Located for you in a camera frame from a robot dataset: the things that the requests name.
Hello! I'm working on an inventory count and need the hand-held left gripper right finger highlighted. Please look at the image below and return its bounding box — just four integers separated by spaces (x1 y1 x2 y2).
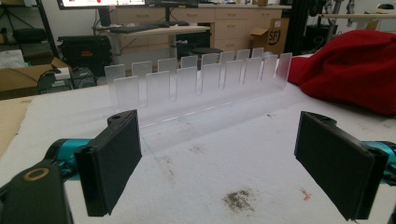
293 110 390 221

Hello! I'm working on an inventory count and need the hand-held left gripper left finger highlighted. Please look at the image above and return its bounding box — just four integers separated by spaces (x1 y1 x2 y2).
74 108 143 217

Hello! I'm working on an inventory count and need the red cloth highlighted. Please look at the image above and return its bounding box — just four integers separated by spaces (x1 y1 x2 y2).
287 29 396 116

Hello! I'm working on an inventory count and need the clear acrylic slotted rack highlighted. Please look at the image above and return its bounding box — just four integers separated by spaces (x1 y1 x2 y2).
104 47 293 161

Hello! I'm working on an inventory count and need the white table cover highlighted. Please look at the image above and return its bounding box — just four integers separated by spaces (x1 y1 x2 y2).
0 54 396 224

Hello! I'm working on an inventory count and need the black equipment case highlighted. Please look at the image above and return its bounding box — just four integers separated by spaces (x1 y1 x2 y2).
57 35 113 77

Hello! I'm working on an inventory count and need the flat cardboard box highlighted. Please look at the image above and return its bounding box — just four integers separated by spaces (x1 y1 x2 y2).
0 57 70 101

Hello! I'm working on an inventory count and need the black keyboard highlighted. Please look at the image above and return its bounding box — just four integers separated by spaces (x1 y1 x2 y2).
109 21 191 35

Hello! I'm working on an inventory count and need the white desk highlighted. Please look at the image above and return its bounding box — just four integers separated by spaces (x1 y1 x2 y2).
92 24 211 70

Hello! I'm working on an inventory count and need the open cardboard box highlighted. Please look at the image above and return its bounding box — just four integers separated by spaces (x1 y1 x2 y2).
249 18 290 56

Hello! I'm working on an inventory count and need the black round stool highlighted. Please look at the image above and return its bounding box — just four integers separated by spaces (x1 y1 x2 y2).
190 47 224 70

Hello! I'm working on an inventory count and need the white long table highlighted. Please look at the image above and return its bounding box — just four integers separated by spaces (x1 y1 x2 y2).
317 12 396 32

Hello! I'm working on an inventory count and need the black metal stand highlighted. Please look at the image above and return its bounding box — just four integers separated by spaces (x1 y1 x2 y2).
33 0 60 59

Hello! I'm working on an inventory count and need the computer monitor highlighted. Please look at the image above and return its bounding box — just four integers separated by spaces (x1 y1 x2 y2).
56 0 200 27

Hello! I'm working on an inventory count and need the wooden drawer cabinet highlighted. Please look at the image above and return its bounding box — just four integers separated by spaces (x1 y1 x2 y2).
115 4 292 60

